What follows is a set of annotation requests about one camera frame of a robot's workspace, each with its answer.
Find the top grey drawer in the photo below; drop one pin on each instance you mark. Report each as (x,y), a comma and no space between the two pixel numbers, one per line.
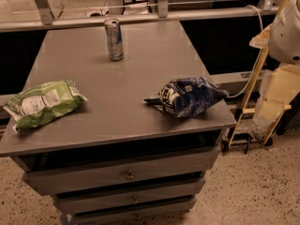
(118,172)

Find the grey drawer cabinet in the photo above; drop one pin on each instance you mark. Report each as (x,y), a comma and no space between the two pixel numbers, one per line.
(115,122)

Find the blue chip bag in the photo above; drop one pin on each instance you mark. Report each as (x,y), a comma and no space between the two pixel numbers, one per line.
(186,98)

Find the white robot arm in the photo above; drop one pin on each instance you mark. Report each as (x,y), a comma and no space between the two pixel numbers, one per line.
(285,35)

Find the green chip bag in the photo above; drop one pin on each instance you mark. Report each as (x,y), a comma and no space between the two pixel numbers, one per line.
(43,103)

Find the bottom grey drawer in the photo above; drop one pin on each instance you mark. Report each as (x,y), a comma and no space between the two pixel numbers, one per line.
(108,216)

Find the silver redbull can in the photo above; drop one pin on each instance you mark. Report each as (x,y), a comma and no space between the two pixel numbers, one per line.
(114,39)

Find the middle grey drawer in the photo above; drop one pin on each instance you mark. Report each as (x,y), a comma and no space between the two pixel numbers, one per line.
(130,196)

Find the grey metal railing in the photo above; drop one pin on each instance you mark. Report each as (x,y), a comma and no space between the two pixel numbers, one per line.
(27,15)

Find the grey drawer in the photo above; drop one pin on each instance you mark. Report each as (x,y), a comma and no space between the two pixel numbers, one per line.
(118,172)
(108,216)
(130,196)

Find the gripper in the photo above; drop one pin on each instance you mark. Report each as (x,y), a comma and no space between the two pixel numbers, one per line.
(286,37)

